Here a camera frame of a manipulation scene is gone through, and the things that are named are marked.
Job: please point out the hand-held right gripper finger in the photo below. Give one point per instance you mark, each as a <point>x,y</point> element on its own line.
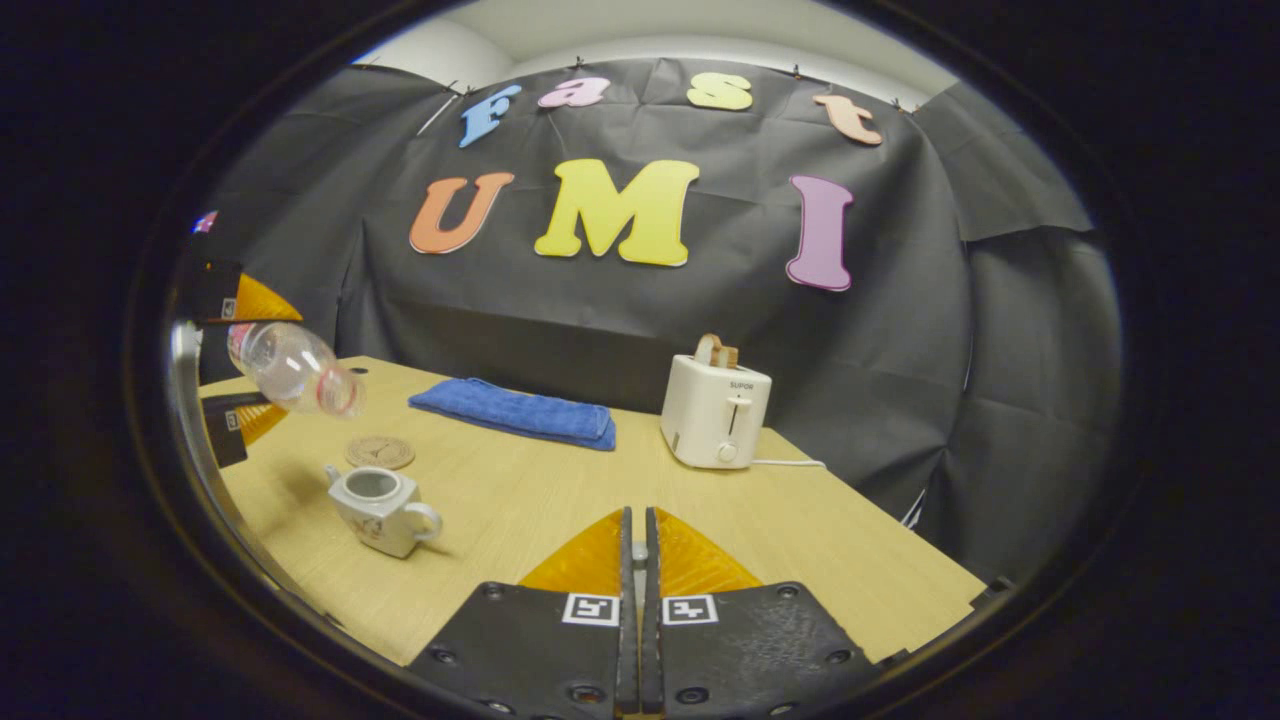
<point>652,650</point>
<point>628,640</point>

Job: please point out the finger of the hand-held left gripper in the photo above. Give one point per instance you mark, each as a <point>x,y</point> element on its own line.
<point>232,425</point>
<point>255,300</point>

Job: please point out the clear plastic water bottle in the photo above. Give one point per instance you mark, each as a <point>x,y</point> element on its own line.
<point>290,365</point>

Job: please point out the round cork coaster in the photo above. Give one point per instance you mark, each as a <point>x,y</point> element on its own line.
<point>380,452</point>

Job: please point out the white ceramic teacup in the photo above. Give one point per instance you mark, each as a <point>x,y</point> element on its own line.
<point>385,525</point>

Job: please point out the computer monitor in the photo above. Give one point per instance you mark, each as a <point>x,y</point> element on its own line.
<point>206,222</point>

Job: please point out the white toaster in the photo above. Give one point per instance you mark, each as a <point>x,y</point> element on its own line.
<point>705,410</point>

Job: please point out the blue folded towel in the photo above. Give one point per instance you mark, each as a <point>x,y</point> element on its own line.
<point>510,410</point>

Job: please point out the toast slice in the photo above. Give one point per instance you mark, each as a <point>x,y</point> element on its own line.
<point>730,355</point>

